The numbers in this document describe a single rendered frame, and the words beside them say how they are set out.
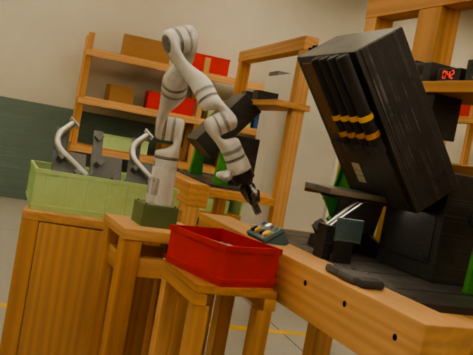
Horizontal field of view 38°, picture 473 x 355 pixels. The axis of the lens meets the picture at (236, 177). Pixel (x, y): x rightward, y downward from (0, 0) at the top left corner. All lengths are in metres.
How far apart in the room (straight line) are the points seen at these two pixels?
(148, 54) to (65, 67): 1.12
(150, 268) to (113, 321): 0.22
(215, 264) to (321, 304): 0.33
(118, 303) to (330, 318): 0.89
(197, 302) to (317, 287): 0.34
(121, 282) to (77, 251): 0.50
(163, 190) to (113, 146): 6.14
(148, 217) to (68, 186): 0.54
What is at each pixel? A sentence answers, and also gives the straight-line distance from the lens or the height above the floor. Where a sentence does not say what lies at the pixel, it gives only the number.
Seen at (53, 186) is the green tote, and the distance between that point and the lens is 2.97.
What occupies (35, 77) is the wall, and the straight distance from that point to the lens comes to 9.18.
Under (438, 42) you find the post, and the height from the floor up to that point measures 1.71.
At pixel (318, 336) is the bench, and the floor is 0.44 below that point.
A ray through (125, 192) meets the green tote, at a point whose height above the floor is 0.91.
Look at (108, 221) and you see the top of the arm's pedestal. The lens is 2.66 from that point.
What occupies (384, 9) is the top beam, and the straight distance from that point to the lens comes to 3.07.
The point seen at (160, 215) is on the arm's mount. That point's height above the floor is 0.90.
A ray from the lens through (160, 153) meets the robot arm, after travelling 2.57.
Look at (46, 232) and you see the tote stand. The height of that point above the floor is 0.71.
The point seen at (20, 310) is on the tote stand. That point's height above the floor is 0.38.
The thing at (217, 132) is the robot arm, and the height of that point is 1.23.
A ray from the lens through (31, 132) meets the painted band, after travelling 9.18.
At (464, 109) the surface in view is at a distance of 8.88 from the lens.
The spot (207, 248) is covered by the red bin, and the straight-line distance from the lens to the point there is 2.04.
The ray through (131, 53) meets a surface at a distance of 8.78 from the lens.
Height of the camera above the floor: 1.21
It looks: 3 degrees down
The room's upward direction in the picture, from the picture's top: 10 degrees clockwise
